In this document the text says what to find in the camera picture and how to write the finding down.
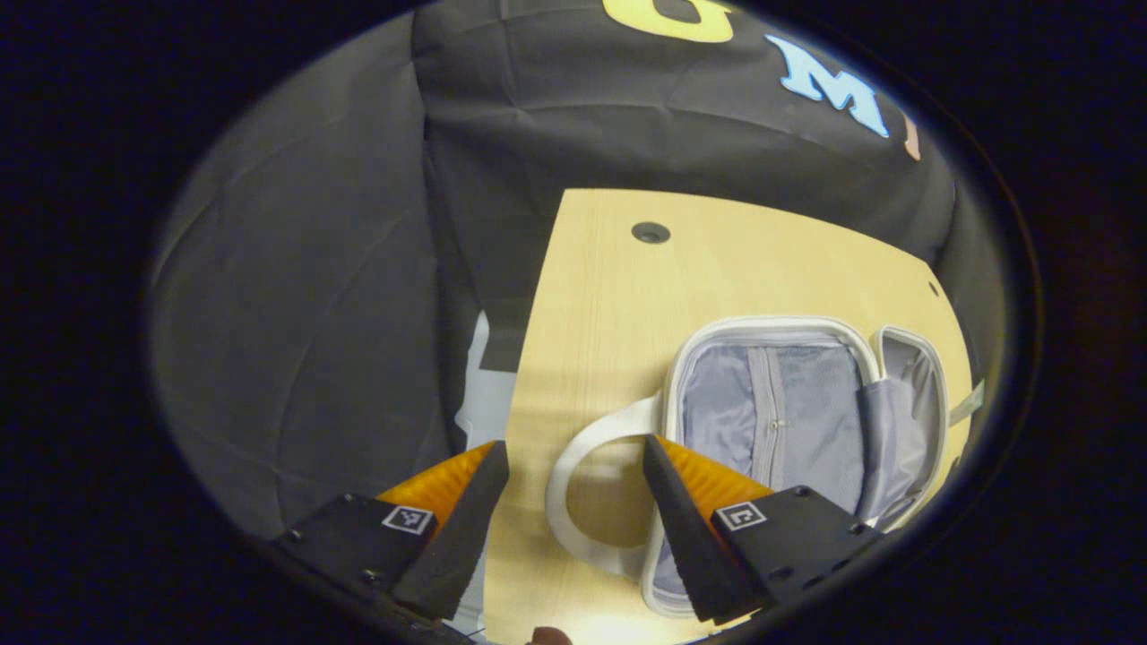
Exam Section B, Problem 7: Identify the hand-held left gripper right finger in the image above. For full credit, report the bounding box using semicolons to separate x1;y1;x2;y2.
642;434;884;625

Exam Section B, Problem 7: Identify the black backdrop cloth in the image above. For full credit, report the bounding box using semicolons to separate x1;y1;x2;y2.
148;0;1009;543

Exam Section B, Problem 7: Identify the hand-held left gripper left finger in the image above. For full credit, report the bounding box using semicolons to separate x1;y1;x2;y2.
273;440;511;624

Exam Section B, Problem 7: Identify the white suitcase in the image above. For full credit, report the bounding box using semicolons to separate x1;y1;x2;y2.
545;314;951;619

